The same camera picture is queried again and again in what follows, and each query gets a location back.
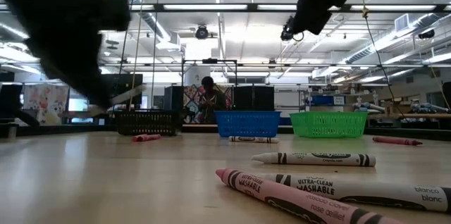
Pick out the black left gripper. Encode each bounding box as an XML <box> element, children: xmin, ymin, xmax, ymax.
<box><xmin>26</xmin><ymin>15</ymin><xmax>113</xmax><ymax>111</ymax></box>

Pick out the white crayon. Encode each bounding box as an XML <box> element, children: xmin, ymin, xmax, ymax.
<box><xmin>252</xmin><ymin>151</ymin><xmax>377</xmax><ymax>168</ymax></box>
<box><xmin>261</xmin><ymin>172</ymin><xmax>451</xmax><ymax>213</ymax></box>
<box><xmin>228</xmin><ymin>135</ymin><xmax>280</xmax><ymax>144</ymax></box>

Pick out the carnation pink crayon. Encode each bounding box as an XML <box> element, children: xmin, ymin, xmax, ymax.
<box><xmin>214</xmin><ymin>168</ymin><xmax>404</xmax><ymax>224</ymax></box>

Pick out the black pole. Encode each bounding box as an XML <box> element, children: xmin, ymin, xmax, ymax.
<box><xmin>118</xmin><ymin>30</ymin><xmax>132</xmax><ymax>75</ymax></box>

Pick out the black monitor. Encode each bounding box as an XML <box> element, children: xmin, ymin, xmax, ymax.
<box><xmin>101</xmin><ymin>73</ymin><xmax>144</xmax><ymax>111</ymax></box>

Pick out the orange-flowered white cloth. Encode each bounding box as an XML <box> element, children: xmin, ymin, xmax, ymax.
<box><xmin>22</xmin><ymin>82</ymin><xmax>70</xmax><ymax>127</ymax></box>

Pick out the black slotted plastic basket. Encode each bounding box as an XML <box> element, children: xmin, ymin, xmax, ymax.
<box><xmin>113</xmin><ymin>109</ymin><xmax>180</xmax><ymax>137</ymax></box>

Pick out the black cabinet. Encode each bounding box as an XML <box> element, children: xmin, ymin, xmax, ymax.
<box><xmin>0</xmin><ymin>83</ymin><xmax>24</xmax><ymax>123</ymax></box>

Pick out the blue sign box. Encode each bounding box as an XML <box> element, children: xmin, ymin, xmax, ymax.
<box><xmin>309</xmin><ymin>94</ymin><xmax>347</xmax><ymax>107</ymax></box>

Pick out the narrow black panel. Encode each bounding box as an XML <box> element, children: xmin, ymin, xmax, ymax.
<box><xmin>163</xmin><ymin>85</ymin><xmax>185</xmax><ymax>112</ymax></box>

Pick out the grey bin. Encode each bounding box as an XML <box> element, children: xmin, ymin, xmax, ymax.
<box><xmin>0</xmin><ymin>121</ymin><xmax>19</xmax><ymax>139</ymax></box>

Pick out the ceiling air vent unit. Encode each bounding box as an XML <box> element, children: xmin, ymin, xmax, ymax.
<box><xmin>393</xmin><ymin>13</ymin><xmax>421</xmax><ymax>33</ymax></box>

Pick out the wide black panel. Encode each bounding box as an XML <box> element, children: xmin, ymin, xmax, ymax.
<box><xmin>232</xmin><ymin>85</ymin><xmax>276</xmax><ymax>112</ymax></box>

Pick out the colourful patchwork quilt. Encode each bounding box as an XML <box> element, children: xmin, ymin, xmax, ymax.
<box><xmin>183</xmin><ymin>83</ymin><xmax>233</xmax><ymax>125</ymax></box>

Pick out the green slotted plastic basket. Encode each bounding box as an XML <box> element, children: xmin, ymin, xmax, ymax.
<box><xmin>289</xmin><ymin>111</ymin><xmax>369</xmax><ymax>139</ymax></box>

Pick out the round black ceiling fixture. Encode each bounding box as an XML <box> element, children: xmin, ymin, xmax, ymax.
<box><xmin>194</xmin><ymin>24</ymin><xmax>210</xmax><ymax>41</ymax></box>

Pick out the white column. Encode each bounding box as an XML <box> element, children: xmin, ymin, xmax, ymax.
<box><xmin>184</xmin><ymin>66</ymin><xmax>212</xmax><ymax>87</ymax></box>

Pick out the black ceiling dome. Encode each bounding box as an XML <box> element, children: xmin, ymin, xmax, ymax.
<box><xmin>417</xmin><ymin>29</ymin><xmax>436</xmax><ymax>40</ymax></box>

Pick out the person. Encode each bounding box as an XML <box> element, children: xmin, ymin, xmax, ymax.
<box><xmin>197</xmin><ymin>75</ymin><xmax>228</xmax><ymax>125</ymax></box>

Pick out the blue slotted plastic basket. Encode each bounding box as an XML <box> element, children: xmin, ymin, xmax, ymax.
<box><xmin>214</xmin><ymin>110</ymin><xmax>282</xmax><ymax>138</ymax></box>

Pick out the wooden workbench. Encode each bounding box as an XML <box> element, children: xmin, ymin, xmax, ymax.
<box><xmin>367</xmin><ymin>112</ymin><xmax>451</xmax><ymax>120</ymax></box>

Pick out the red crayon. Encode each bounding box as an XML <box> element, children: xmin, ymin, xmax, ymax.
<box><xmin>372</xmin><ymin>136</ymin><xmax>424</xmax><ymax>147</ymax></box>

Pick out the black overhead camera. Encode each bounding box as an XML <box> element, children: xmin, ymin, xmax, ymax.
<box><xmin>280</xmin><ymin>15</ymin><xmax>305</xmax><ymax>43</ymax></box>

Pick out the black table side rail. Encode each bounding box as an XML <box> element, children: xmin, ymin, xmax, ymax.
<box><xmin>0</xmin><ymin>123</ymin><xmax>451</xmax><ymax>142</ymax></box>

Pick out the yellow rope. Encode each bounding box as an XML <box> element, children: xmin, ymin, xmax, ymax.
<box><xmin>359</xmin><ymin>0</ymin><xmax>371</xmax><ymax>20</ymax></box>

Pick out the black overhead frame bar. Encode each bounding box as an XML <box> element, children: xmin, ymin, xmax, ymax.
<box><xmin>128</xmin><ymin>3</ymin><xmax>451</xmax><ymax>14</ymax></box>

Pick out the black metal stand frame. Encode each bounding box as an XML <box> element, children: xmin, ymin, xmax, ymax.
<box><xmin>180</xmin><ymin>57</ymin><xmax>238</xmax><ymax>87</ymax></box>

